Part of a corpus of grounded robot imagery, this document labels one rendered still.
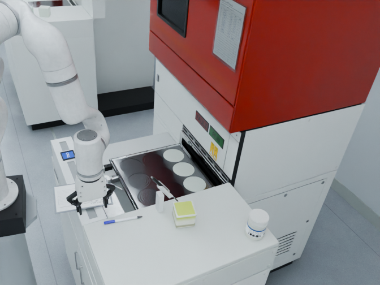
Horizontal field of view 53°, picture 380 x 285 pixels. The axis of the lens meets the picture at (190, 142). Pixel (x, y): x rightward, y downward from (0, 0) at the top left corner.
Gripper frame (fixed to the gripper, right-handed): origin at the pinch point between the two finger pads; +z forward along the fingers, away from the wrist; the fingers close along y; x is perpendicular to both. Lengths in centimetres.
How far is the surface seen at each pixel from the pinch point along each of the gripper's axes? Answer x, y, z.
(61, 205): -9.1, 9.1, 4.5
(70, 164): -32.6, 0.4, 5.7
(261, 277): 37, -54, 24
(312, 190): 3, -114, 29
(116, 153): -50, -25, 19
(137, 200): -7.6, -20.2, 11.3
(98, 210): -2.5, -2.7, 5.4
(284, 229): 3, -103, 55
